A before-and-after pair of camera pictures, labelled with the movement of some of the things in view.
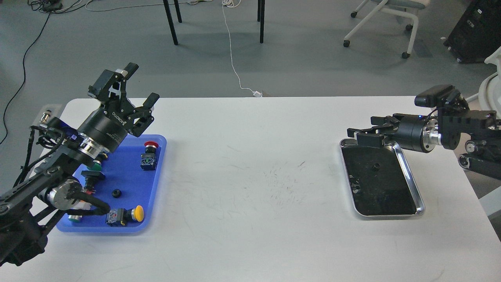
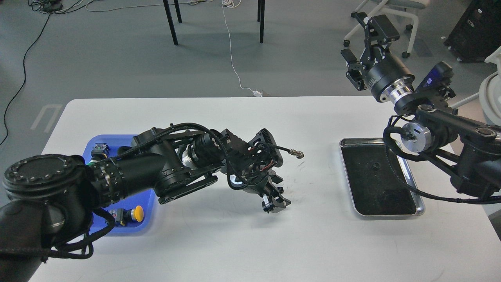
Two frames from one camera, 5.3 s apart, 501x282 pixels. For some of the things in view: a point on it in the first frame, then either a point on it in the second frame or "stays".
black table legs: [260, 18] stays
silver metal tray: [379, 180] stays
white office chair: [407, 7] stays
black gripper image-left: [107, 127] -> [260, 182]
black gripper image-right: [409, 131] -> [390, 78]
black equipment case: [477, 35] stays
